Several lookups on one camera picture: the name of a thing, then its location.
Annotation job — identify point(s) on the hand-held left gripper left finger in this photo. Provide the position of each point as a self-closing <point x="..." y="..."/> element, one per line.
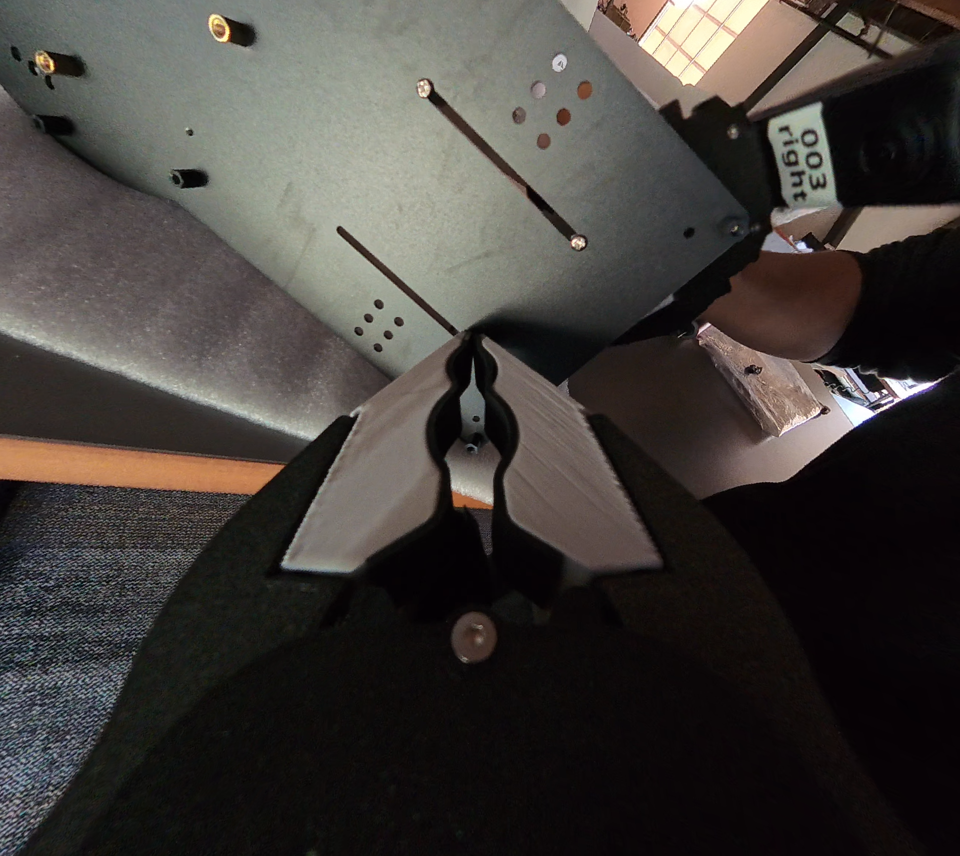
<point x="367" y="496"/>

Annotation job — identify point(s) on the white foam sheet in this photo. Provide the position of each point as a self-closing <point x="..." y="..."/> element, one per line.
<point x="112" y="271"/>

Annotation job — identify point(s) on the dark grey desk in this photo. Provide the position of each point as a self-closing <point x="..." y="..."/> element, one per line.
<point x="637" y="436"/>

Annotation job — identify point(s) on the blue toy robot arm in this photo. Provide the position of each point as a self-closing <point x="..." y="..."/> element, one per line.
<point x="300" y="121"/>

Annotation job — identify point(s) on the person's right forearm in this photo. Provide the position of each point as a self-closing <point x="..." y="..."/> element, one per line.
<point x="795" y="301"/>

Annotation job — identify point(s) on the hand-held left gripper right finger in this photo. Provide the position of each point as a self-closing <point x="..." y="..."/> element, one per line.
<point x="577" y="496"/>

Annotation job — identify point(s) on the pile of clear plastic bags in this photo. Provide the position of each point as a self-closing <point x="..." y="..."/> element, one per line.
<point x="772" y="391"/>

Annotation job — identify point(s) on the bright background window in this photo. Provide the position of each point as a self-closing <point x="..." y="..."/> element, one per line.
<point x="705" y="31"/>

